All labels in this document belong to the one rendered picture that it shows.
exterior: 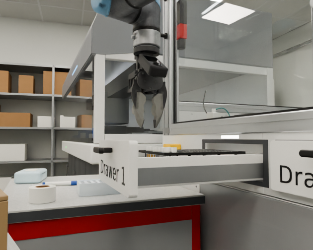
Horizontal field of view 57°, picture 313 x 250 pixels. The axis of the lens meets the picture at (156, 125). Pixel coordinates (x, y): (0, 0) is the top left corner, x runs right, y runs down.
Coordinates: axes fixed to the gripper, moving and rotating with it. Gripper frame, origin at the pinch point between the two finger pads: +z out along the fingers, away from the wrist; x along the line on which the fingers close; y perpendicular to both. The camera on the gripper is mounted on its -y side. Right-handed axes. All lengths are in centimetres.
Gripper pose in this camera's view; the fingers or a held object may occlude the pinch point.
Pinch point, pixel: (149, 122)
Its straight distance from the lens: 75.6
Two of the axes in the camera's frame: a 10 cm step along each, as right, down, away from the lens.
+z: 0.0, 10.0, -0.5
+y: -3.8, 0.4, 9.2
